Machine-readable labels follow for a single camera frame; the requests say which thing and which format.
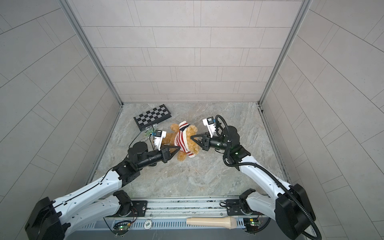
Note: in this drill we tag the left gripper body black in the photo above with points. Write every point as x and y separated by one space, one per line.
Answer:
153 158

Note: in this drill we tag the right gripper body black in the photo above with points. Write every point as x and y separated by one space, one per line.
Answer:
218 143

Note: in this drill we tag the brown teddy bear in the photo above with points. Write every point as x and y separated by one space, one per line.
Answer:
170 138

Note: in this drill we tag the red white striped sweater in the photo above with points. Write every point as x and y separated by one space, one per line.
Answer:
183 137

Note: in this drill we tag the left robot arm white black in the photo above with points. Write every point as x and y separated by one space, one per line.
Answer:
57 219

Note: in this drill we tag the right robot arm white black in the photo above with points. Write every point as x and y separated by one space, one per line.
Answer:
286 204

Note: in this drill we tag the small green clear bag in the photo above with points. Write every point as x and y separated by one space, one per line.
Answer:
149 131

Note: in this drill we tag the folded black white chessboard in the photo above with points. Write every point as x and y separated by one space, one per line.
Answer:
153 116

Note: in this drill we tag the left green circuit board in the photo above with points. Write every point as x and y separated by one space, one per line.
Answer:
121 228

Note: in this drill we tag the green circuit board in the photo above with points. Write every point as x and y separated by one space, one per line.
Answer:
121 228
251 225

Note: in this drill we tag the right green circuit board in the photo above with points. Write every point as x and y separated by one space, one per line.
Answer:
251 225

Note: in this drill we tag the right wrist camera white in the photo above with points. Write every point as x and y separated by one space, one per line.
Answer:
210 123

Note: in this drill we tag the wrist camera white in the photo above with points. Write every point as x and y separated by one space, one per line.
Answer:
158 138
210 123

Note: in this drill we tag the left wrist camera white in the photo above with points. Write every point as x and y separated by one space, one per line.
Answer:
158 138

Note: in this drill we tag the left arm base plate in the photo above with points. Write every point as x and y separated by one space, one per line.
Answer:
137 209

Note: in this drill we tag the aluminium front rail frame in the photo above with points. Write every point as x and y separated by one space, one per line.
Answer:
172 213

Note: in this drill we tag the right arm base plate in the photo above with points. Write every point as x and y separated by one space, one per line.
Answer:
233 208

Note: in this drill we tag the beige cylindrical handle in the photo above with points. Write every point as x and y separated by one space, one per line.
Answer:
225 222

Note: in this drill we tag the right aluminium corner post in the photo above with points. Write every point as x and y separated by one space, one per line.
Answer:
290 38

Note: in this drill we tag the aluminium corner post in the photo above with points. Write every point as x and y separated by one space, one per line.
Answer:
69 13
290 38

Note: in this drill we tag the left aluminium corner post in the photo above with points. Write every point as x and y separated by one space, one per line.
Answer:
69 13

